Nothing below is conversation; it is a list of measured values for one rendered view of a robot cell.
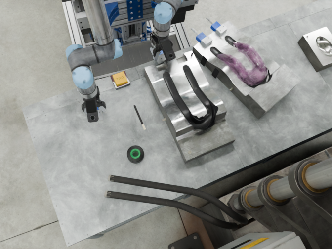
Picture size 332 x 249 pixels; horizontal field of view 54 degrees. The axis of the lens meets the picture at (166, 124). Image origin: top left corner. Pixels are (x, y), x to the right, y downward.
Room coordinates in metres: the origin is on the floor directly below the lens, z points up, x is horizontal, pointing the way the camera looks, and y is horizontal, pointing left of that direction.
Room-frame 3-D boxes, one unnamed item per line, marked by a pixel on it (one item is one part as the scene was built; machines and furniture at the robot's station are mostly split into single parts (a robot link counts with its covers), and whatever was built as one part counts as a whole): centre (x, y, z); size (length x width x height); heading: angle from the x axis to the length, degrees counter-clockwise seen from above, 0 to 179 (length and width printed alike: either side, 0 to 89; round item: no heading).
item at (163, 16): (0.89, 0.09, 1.15); 0.09 x 0.08 x 0.11; 162
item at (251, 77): (0.89, -0.34, 0.90); 0.26 x 0.18 x 0.08; 50
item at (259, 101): (0.89, -0.35, 0.86); 0.50 x 0.26 x 0.11; 50
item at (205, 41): (1.02, -0.10, 0.86); 0.13 x 0.05 x 0.05; 50
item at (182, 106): (0.64, -0.09, 0.92); 0.35 x 0.16 x 0.09; 32
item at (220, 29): (1.10, -0.17, 0.86); 0.13 x 0.05 x 0.05; 50
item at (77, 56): (0.63, 0.38, 1.14); 0.11 x 0.11 x 0.08; 30
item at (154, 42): (0.89, 0.09, 0.99); 0.09 x 0.08 x 0.12; 40
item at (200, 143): (0.63, -0.09, 0.87); 0.50 x 0.26 x 0.14; 32
